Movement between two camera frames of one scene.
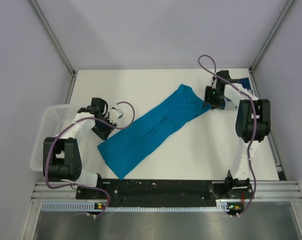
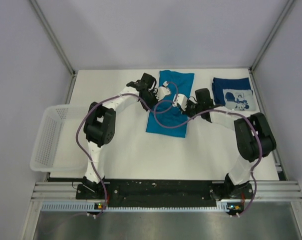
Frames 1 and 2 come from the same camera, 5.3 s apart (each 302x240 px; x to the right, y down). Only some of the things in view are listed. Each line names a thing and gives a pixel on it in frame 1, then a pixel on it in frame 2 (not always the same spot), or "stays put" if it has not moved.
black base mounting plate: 165,193 stays put
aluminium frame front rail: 280,190 stays put
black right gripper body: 212,98 to 192,108
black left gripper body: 102,129 to 150,100
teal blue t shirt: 125,152 to 163,118
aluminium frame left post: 57,44 stays put
